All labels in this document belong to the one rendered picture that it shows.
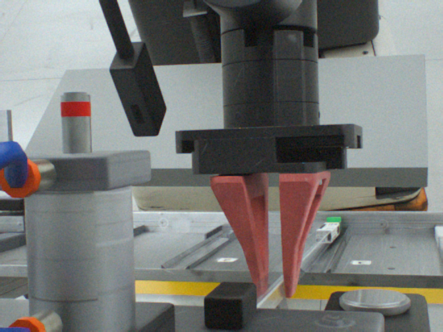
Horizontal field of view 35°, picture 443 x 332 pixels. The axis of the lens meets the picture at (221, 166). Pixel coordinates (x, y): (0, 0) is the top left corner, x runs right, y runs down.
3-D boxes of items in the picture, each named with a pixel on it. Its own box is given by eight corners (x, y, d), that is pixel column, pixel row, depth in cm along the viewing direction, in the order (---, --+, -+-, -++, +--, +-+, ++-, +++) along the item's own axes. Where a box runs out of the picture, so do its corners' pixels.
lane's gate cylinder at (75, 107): (72, 201, 15) (68, 93, 15) (99, 201, 15) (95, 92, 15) (59, 205, 15) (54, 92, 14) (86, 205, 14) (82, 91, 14)
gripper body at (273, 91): (354, 157, 38) (351, 18, 37) (173, 163, 40) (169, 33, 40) (363, 157, 44) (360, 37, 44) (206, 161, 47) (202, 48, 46)
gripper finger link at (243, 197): (339, 310, 38) (335, 134, 38) (210, 306, 40) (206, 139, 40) (351, 286, 44) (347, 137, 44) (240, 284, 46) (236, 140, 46)
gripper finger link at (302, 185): (320, 309, 38) (314, 135, 38) (193, 305, 40) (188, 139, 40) (334, 286, 45) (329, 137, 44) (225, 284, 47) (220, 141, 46)
